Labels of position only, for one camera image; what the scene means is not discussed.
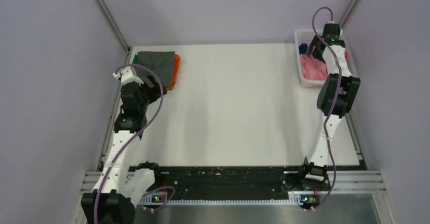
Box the pink t shirt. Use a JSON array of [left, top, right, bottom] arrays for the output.
[[299, 45, 353, 84]]

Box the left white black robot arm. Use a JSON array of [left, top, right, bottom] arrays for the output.
[[81, 76, 167, 223]]

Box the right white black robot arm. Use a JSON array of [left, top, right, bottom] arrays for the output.
[[297, 34, 361, 190]]

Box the blue crumpled t shirt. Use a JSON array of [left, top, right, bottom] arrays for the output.
[[298, 43, 309, 55]]

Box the white plastic basket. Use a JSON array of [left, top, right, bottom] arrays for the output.
[[294, 29, 358, 88]]

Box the green folded t shirt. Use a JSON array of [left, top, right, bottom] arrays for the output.
[[132, 54, 138, 64]]

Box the grey folded t shirt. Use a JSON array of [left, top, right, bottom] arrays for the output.
[[136, 51, 175, 89]]

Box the orange folded t shirt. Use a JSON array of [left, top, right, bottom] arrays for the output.
[[149, 52, 181, 90]]

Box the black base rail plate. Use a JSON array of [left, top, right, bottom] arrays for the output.
[[127, 163, 332, 203]]

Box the white cable duct strip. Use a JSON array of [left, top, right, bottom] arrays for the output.
[[138, 193, 303, 206]]

